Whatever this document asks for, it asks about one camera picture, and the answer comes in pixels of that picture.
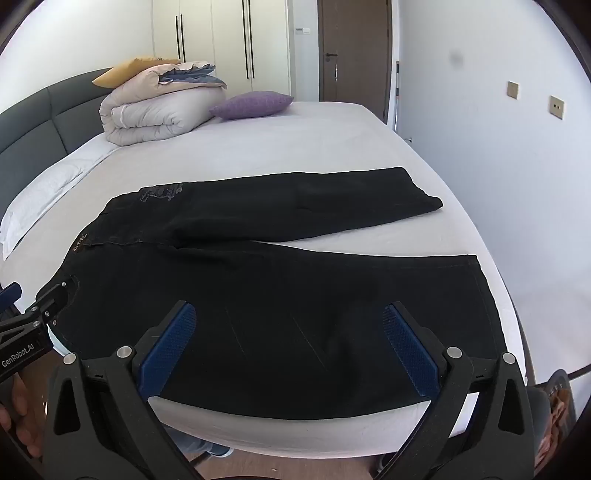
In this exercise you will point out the white sheeted bed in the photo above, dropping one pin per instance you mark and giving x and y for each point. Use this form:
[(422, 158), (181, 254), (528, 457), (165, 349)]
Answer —
[(323, 138)]

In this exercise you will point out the yellow pillow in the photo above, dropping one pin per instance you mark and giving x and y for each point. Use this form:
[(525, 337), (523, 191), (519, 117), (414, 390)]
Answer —
[(124, 71)]

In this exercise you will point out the brown wooden door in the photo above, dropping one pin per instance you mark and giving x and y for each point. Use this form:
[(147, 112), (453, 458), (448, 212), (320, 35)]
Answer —
[(355, 50)]

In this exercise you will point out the person's left hand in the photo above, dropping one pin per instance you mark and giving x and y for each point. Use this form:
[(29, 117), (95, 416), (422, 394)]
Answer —
[(25, 415)]

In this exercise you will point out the white pillow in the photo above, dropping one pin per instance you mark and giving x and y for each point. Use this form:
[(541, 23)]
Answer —
[(41, 194)]

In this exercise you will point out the beige wall socket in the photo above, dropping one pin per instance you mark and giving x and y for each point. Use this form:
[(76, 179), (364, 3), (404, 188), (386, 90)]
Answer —
[(513, 90), (557, 108)]

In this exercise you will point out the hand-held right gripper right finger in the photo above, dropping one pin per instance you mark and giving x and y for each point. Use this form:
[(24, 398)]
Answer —
[(411, 353)]

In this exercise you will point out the purple cushion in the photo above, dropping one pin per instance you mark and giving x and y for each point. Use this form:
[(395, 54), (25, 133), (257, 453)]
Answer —
[(251, 104)]

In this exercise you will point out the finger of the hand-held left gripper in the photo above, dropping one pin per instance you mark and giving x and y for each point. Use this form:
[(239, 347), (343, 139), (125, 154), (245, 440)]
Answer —
[(53, 300), (9, 297)]

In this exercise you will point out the orange patterned object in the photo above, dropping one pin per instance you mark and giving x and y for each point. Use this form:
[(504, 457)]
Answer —
[(561, 406)]

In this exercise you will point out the black pants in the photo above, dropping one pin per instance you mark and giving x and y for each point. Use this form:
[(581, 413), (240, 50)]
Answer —
[(277, 300)]

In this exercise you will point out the grey padded headboard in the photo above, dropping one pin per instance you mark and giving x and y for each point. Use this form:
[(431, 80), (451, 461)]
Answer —
[(37, 124)]

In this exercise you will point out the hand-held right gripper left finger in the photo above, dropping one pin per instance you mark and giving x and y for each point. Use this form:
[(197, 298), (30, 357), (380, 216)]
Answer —
[(168, 350)]

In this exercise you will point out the white wardrobe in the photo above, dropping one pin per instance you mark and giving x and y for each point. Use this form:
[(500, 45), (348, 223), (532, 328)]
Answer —
[(221, 41)]

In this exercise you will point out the folded beige duvet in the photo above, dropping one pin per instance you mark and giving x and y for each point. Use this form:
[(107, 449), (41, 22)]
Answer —
[(152, 108)]

